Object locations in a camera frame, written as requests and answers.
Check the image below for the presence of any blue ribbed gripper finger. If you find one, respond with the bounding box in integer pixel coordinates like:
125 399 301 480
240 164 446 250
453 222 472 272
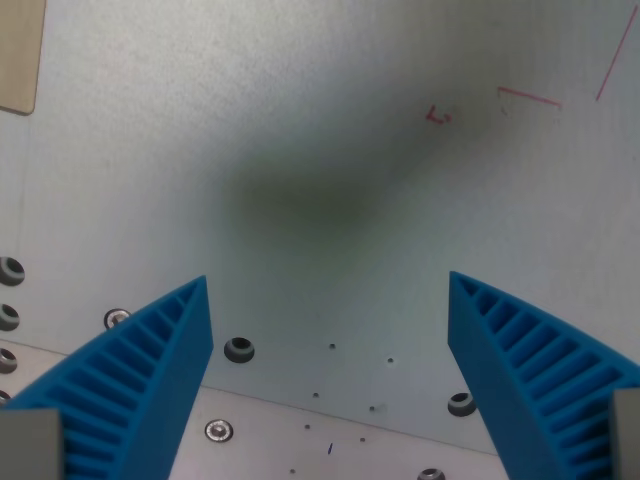
447 270 640 480
0 274 215 480

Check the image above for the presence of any flat silver screw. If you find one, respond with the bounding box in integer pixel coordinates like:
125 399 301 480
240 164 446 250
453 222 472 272
204 419 235 443
103 308 133 331

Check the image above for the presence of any beige wooden board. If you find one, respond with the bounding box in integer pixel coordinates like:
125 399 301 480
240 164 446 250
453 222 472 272
0 0 48 117

